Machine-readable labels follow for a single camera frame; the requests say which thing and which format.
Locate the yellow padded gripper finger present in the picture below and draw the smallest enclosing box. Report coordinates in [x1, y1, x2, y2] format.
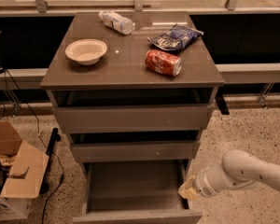
[178, 175, 198, 200]

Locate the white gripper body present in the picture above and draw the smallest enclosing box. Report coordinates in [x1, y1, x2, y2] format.
[192, 167, 218, 198]

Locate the grey bottom drawer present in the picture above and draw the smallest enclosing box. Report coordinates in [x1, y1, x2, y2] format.
[73, 161, 202, 224]

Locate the grey drawer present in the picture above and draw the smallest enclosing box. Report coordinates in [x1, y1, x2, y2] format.
[50, 88, 214, 134]
[73, 161, 202, 224]
[71, 131, 201, 162]

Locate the grey middle drawer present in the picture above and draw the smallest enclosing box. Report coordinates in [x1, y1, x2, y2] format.
[71, 131, 201, 162]

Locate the grey drawer cabinet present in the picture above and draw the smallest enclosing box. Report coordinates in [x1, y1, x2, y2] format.
[39, 11, 225, 179]

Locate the grey top drawer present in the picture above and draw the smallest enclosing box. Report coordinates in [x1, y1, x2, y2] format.
[50, 88, 214, 134]

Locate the red soda can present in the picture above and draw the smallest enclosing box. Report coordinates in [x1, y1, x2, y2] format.
[145, 49, 182, 77]

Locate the black bar stand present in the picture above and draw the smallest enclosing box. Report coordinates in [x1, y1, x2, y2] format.
[40, 128, 61, 194]

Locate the blue chip bag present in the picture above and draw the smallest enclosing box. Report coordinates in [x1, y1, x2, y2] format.
[147, 24, 203, 51]

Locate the open cardboard box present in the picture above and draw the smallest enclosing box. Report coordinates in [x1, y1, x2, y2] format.
[0, 120, 49, 221]

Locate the white paper bowl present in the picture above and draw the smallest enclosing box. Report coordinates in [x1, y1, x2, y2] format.
[65, 39, 107, 65]

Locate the clear plastic water bottle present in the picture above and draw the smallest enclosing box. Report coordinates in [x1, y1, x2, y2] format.
[99, 10, 134, 35]

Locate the black floor cable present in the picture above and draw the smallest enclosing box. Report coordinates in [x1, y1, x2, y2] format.
[3, 68, 65, 224]

